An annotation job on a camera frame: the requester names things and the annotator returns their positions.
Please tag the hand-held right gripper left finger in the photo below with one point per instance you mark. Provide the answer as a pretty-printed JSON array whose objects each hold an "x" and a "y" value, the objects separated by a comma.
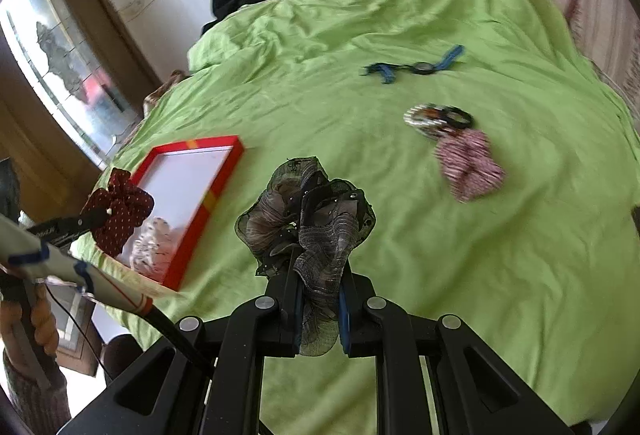
[{"x": 298, "y": 315}]

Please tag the frosted glass window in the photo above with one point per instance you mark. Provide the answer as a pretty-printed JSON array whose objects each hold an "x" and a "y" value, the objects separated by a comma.
[{"x": 65, "y": 60}]

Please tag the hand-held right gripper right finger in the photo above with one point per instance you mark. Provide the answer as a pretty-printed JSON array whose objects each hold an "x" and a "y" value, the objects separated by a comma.
[{"x": 344, "y": 320}]

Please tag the pink striped scrunchie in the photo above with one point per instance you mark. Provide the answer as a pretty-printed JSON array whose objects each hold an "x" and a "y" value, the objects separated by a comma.
[{"x": 467, "y": 162}]

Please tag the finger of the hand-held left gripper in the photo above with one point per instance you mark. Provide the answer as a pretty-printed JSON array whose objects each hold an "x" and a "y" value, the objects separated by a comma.
[{"x": 75, "y": 225}]

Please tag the dark round stool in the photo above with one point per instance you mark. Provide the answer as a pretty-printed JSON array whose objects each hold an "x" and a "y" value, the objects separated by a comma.
[{"x": 122, "y": 357}]

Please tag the brown patterned bedsheet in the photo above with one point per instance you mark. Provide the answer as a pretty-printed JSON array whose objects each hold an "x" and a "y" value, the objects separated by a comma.
[{"x": 162, "y": 90}]

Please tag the grey brown organza scrunchie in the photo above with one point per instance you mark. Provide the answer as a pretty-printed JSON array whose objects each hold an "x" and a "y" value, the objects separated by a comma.
[{"x": 305, "y": 220}]

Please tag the green blanket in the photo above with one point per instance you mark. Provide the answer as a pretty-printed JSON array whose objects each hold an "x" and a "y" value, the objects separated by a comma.
[{"x": 400, "y": 215}]

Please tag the red jewelry tray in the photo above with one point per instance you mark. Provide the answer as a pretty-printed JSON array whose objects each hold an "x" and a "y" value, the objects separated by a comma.
[{"x": 200, "y": 165}]

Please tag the pink striped pillow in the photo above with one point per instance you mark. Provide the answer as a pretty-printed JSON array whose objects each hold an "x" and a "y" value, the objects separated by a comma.
[{"x": 610, "y": 30}]

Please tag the dark red dotted scrunchie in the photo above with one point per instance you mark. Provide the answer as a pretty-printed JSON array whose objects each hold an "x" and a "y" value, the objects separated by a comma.
[{"x": 122, "y": 210}]

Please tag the white dotted scrunchie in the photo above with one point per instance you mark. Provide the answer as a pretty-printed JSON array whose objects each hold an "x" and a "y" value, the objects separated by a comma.
[{"x": 150, "y": 245}]

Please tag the person's left hand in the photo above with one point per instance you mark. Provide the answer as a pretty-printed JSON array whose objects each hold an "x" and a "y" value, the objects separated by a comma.
[{"x": 45, "y": 322}]

